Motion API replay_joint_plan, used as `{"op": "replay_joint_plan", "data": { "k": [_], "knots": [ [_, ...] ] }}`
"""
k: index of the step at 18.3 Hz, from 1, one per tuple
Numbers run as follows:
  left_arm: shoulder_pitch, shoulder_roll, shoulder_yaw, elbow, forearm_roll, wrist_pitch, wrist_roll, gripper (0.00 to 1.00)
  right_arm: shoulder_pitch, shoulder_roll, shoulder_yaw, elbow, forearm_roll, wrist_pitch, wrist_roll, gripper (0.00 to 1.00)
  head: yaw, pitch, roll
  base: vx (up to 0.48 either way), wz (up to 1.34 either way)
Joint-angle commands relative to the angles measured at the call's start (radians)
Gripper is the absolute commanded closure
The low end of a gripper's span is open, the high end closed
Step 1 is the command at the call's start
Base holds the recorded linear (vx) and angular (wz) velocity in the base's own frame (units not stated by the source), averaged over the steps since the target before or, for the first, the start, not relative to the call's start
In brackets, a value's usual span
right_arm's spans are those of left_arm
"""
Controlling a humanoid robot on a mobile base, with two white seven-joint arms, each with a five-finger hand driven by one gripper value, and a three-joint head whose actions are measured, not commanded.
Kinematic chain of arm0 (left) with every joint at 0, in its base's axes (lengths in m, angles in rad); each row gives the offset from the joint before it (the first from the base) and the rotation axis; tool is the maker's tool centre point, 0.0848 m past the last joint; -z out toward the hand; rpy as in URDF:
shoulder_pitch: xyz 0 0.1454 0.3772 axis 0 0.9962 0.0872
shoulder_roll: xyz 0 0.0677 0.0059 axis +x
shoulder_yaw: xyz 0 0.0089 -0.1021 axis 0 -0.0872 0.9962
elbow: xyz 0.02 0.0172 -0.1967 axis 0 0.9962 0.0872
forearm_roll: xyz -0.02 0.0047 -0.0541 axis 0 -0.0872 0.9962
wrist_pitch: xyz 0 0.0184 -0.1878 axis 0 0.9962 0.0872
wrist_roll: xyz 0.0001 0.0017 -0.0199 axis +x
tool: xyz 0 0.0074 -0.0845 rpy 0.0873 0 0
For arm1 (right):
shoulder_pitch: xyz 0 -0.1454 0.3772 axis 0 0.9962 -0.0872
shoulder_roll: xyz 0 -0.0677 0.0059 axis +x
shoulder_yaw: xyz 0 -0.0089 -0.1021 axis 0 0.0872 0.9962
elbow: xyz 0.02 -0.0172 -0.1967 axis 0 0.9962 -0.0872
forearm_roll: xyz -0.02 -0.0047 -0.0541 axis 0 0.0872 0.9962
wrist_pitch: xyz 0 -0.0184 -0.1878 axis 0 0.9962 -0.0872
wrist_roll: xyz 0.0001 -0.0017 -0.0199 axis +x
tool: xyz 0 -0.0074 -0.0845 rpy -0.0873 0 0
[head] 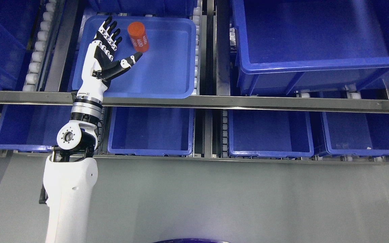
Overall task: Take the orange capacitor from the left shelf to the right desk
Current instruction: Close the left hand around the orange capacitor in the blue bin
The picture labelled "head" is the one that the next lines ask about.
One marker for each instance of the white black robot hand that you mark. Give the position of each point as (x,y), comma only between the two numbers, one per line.
(99,67)

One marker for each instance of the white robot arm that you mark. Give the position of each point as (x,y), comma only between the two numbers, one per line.
(71,172)

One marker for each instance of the blue bin top centre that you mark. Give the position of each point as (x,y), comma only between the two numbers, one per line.
(161,8)

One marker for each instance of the white roller conveyor track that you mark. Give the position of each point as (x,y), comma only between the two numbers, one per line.
(36,68)

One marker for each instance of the blue shallow tray bin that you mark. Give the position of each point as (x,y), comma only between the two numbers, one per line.
(166,69)

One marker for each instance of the blue bin lower middle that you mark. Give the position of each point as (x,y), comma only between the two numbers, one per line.
(147,131)

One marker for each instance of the blue bin lower left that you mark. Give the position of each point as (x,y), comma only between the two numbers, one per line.
(31,127)

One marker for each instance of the blue bin upper left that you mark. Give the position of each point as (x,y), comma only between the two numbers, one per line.
(16,23)

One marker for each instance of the large blue bin upper right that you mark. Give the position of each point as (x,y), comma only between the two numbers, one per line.
(289,46)

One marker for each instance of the blue bin lower centre-right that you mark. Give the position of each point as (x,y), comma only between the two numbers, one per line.
(269,134)

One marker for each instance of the blue bin lower right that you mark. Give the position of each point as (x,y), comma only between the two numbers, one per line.
(350,134)

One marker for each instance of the steel shelf rack frame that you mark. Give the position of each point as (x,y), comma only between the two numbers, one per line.
(213,99)

